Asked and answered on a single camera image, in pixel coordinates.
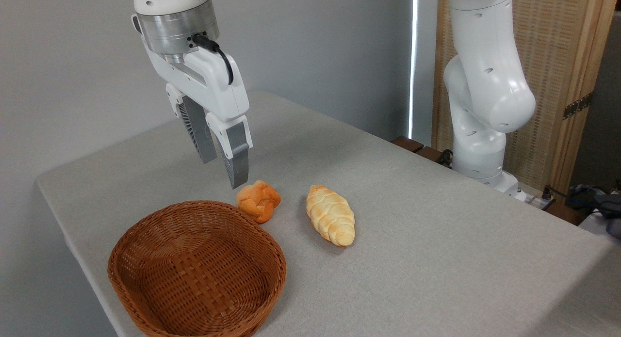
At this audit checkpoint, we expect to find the wooden rattan folding screen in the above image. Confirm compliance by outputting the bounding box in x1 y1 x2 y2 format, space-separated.
431 0 621 197

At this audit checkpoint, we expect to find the dark brown wooden block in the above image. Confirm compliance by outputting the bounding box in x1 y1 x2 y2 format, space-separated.
392 135 425 154
416 146 445 165

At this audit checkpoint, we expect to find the metal screen hinge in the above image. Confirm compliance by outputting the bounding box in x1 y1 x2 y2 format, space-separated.
562 92 594 121

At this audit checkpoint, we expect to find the grey fabric bundle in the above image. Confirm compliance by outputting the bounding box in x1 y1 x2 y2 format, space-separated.
596 193 621 239

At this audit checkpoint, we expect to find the brown woven wicker basket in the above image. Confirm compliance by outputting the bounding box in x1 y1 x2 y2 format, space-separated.
107 200 287 337

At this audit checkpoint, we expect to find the round orange bread roll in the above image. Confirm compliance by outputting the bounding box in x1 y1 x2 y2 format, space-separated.
236 180 282 225

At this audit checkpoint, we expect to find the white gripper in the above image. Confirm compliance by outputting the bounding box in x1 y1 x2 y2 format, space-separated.
143 38 253 190

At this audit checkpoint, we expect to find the white power strip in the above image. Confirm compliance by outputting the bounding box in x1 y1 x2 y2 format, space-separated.
526 193 555 210

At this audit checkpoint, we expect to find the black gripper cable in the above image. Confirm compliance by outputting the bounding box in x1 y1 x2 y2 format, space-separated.
192 33 235 85

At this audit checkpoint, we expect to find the long braided pale bread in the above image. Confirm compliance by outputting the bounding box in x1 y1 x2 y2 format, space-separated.
305 184 356 247

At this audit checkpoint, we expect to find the black power cable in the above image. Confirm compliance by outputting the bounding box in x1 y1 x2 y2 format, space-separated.
542 183 621 217

